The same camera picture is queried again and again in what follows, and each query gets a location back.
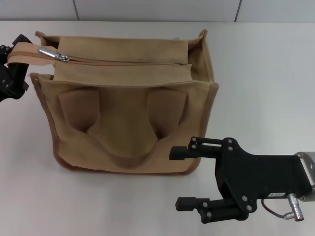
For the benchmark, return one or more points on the khaki canvas food bag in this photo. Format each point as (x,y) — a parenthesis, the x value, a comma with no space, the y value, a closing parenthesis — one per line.
(123,118)

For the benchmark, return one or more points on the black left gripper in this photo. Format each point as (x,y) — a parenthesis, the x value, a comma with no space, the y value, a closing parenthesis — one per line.
(11,88)

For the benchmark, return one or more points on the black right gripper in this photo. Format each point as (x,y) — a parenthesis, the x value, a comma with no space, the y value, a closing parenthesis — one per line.
(258,177)

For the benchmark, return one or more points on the silver metal zipper pull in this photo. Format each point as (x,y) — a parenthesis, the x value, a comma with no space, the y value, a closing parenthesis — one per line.
(48,52)

